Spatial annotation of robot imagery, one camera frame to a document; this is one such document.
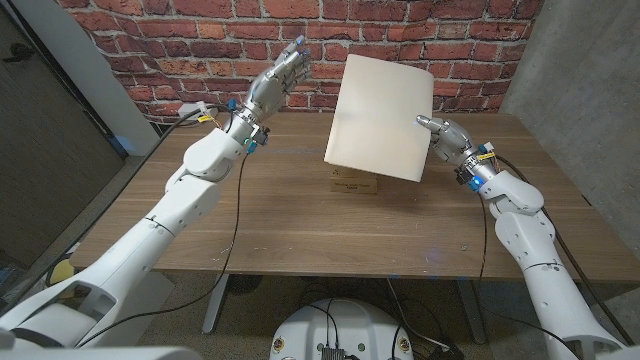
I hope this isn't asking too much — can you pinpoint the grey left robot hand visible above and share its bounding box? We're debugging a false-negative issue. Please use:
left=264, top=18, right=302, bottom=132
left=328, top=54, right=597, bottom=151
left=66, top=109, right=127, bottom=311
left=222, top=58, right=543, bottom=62
left=244, top=34, right=314, bottom=122

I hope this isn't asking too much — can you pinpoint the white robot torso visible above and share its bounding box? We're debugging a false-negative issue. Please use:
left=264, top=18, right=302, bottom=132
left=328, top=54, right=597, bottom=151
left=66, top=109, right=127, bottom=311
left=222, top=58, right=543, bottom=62
left=269, top=298, right=414, bottom=360

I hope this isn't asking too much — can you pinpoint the thin beige paper folder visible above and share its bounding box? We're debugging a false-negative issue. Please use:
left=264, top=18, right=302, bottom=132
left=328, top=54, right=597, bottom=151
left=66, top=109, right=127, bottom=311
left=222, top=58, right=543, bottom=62
left=323, top=53, right=435, bottom=184

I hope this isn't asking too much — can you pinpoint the dark grey door panel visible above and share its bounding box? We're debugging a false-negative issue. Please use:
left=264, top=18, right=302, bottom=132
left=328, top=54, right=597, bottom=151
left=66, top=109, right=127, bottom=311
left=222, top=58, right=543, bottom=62
left=0, top=9, right=126, bottom=266

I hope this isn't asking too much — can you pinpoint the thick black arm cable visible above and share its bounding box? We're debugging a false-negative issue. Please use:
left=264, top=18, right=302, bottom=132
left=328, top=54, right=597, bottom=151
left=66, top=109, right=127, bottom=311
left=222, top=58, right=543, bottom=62
left=494, top=154, right=636, bottom=346
left=0, top=104, right=231, bottom=314

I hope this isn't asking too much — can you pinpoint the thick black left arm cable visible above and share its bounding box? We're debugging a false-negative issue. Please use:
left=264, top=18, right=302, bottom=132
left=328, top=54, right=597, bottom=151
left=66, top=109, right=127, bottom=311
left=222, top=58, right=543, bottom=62
left=0, top=104, right=231, bottom=314

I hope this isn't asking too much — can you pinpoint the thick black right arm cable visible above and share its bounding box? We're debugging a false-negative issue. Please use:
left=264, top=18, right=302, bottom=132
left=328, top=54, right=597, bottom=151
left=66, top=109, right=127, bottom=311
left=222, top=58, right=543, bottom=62
left=494, top=154, right=636, bottom=346

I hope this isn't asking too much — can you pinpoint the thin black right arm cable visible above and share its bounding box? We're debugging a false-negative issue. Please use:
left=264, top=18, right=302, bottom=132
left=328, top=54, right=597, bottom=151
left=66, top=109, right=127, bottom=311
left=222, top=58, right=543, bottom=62
left=474, top=193, right=584, bottom=360

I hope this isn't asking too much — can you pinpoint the white table leg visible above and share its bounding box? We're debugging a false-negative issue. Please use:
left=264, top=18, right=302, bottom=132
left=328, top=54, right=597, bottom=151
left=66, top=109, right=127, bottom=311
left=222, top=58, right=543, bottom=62
left=457, top=279, right=489, bottom=345
left=202, top=273, right=231, bottom=335

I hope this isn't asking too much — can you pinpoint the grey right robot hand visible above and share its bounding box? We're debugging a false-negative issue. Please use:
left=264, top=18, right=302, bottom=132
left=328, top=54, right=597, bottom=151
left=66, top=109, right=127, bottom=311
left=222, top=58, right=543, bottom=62
left=415, top=114, right=476, bottom=169

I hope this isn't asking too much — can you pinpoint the small cardboard packing box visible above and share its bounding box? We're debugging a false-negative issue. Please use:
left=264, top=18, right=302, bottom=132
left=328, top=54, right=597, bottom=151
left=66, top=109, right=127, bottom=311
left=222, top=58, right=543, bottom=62
left=328, top=167, right=379, bottom=195

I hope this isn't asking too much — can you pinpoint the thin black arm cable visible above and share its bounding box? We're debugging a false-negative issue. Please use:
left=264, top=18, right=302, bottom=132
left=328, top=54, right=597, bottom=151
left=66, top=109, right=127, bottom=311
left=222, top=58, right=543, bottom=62
left=474, top=193, right=584, bottom=360
left=74, top=152, right=250, bottom=349

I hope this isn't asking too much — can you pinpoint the yellow and black floor object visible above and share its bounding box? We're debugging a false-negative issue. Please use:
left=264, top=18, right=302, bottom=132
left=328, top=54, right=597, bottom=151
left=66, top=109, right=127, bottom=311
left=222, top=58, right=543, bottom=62
left=45, top=257, right=76, bottom=287

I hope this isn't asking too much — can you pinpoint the white power strip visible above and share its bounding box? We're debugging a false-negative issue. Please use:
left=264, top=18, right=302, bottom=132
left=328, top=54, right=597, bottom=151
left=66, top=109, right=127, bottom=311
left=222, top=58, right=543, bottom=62
left=177, top=102, right=220, bottom=122

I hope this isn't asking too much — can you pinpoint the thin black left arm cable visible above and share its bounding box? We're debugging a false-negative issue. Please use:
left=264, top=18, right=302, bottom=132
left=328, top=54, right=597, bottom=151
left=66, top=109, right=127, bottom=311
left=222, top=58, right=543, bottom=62
left=74, top=152, right=250, bottom=349

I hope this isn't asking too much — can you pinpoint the red brick printed backdrop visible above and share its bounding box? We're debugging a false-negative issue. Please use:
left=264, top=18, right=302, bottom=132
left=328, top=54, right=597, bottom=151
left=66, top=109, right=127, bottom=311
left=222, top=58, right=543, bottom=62
left=54, top=0, right=544, bottom=125

